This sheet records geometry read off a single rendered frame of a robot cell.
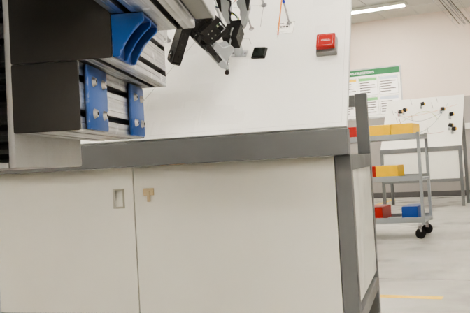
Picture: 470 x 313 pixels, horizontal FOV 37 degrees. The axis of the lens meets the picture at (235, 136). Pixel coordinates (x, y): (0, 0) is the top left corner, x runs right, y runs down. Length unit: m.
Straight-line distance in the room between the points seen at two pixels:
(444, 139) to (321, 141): 8.96
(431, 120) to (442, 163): 0.77
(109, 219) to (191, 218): 0.24
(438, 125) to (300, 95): 9.08
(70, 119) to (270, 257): 1.00
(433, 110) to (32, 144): 10.25
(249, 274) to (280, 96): 0.47
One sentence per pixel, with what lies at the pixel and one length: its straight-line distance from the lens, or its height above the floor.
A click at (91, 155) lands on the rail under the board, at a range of 1.92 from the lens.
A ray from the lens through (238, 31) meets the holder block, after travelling 1.92.
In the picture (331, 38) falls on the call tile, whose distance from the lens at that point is 1.90.
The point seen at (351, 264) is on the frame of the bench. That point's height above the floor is 0.53.
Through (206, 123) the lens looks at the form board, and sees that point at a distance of 1.83.
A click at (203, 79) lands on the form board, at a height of 1.03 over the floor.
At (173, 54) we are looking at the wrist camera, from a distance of 1.79.
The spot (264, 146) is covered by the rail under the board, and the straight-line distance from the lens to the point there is 1.75.
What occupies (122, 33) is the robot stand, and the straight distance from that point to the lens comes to 0.91.
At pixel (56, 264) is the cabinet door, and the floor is 0.54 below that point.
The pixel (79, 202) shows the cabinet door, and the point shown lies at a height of 0.71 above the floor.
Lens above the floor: 0.79
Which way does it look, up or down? 2 degrees up
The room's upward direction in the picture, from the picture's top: 3 degrees counter-clockwise
